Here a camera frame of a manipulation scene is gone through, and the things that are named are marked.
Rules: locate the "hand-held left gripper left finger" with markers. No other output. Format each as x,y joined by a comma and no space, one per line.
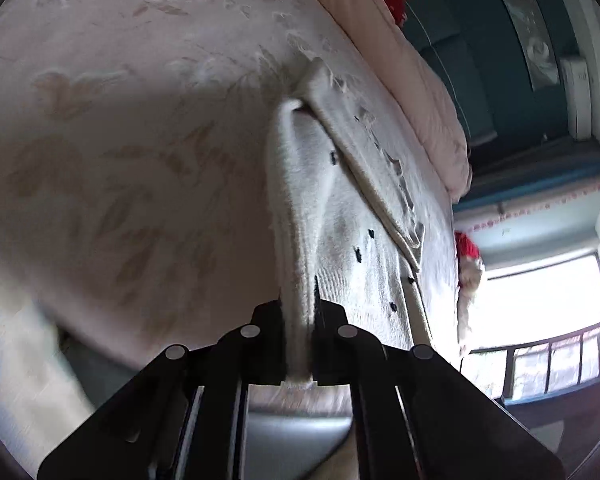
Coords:
267,342

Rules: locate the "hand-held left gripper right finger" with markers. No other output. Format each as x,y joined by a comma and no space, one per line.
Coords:
330,347

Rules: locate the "cream knit sweater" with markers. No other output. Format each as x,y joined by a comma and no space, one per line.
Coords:
300,200

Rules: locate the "white fluffy cloth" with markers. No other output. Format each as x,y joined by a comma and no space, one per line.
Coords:
469,300

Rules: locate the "red cloth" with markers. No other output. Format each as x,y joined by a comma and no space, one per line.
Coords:
466,246

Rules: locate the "dark window railing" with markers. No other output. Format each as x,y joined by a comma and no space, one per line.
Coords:
545,355

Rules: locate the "pink butterfly blanket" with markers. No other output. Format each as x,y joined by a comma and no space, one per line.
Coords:
130,110

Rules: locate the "pink duvet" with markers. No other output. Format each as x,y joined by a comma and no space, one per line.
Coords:
420,85

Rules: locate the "teal headboard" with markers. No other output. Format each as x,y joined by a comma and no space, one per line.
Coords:
460,60

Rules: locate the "white wall unit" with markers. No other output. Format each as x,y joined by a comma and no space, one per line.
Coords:
577,102

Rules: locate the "floral wall panel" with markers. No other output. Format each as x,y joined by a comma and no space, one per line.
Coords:
527,20

